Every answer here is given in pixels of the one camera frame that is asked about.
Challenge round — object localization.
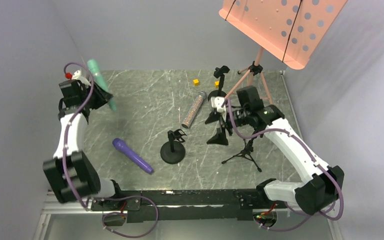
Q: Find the teal green microphone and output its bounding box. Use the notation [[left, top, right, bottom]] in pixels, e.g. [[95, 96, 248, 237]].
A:
[[87, 59, 117, 112]]

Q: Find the black round-base clip stand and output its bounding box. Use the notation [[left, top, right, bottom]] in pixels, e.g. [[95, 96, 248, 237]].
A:
[[160, 129, 186, 165]]

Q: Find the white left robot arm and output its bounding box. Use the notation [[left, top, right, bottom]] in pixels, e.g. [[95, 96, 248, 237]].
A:
[[42, 79, 121, 204]]

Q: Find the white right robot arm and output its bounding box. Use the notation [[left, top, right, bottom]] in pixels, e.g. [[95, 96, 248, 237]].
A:
[[205, 85, 345, 220]]

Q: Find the yellow cube behind stand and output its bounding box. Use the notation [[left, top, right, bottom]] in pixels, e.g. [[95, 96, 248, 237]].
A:
[[214, 81, 220, 89]]

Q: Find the black round-base holder stand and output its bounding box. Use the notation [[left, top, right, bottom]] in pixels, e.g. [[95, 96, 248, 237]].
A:
[[207, 65, 230, 101]]

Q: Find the pink music stand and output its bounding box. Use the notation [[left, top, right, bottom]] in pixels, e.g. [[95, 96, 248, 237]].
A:
[[219, 0, 347, 98]]

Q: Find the silver glitter microphone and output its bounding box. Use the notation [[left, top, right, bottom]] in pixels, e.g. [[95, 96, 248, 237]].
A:
[[181, 90, 207, 129]]

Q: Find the purple microphone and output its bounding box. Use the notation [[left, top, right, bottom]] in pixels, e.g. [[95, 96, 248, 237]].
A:
[[112, 138, 154, 175]]

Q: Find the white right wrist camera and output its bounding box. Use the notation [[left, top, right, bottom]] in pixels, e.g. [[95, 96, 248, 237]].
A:
[[210, 96, 226, 113]]

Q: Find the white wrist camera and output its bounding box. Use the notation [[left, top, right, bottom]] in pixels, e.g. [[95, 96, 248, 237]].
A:
[[65, 69, 90, 85], [210, 96, 226, 113]]

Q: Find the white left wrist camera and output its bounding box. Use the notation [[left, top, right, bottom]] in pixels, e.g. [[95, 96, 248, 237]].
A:
[[65, 69, 90, 85]]

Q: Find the black tripod shock-mount stand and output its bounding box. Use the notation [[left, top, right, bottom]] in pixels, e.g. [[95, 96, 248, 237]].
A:
[[221, 137, 262, 173]]

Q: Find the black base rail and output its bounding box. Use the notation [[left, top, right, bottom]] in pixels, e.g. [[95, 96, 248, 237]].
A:
[[90, 188, 276, 223]]

